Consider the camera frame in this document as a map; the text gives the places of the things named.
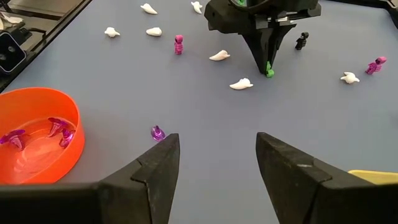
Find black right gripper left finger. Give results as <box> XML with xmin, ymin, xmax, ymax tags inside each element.
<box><xmin>0</xmin><ymin>133</ymin><xmax>181</xmax><ymax>224</ymax></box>

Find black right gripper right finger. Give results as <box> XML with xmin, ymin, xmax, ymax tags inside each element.
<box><xmin>256</xmin><ymin>131</ymin><xmax>398</xmax><ymax>224</ymax></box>

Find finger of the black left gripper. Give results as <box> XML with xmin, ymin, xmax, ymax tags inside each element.
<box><xmin>242</xmin><ymin>30</ymin><xmax>269</xmax><ymax>75</ymax></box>
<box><xmin>267</xmin><ymin>24</ymin><xmax>296</xmax><ymax>65</ymax></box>

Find green skeleton figurine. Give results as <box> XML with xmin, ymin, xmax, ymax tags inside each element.
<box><xmin>265</xmin><ymin>60</ymin><xmax>275</xmax><ymax>78</ymax></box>

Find purple witch hat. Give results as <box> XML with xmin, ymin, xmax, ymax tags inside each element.
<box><xmin>150</xmin><ymin>124</ymin><xmax>167</xmax><ymax>143</ymax></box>
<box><xmin>58</xmin><ymin>128</ymin><xmax>76</xmax><ymax>149</ymax></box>
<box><xmin>47</xmin><ymin>116</ymin><xmax>69</xmax><ymax>138</ymax></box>
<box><xmin>0</xmin><ymin>129</ymin><xmax>27</xmax><ymax>152</ymax></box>

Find black skeleton figurine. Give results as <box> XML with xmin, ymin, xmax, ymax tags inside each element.
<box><xmin>294</xmin><ymin>31</ymin><xmax>310</xmax><ymax>51</ymax></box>

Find orange round bowl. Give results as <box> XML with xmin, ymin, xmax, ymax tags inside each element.
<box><xmin>0</xmin><ymin>86</ymin><xmax>86</xmax><ymax>185</ymax></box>

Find pink skeleton figurine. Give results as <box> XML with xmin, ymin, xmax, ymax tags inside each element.
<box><xmin>364</xmin><ymin>56</ymin><xmax>388</xmax><ymax>76</ymax></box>
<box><xmin>174</xmin><ymin>34</ymin><xmax>184</xmax><ymax>56</ymax></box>

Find peach solid plastic bin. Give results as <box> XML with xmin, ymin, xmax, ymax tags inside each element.
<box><xmin>347</xmin><ymin>169</ymin><xmax>398</xmax><ymax>186</ymax></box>

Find small black camera box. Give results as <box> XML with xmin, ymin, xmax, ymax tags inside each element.
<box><xmin>0</xmin><ymin>30</ymin><xmax>28</xmax><ymax>75</ymax></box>

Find silver metal bracket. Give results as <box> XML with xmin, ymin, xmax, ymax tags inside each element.
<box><xmin>0</xmin><ymin>11</ymin><xmax>24</xmax><ymax>32</ymax></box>

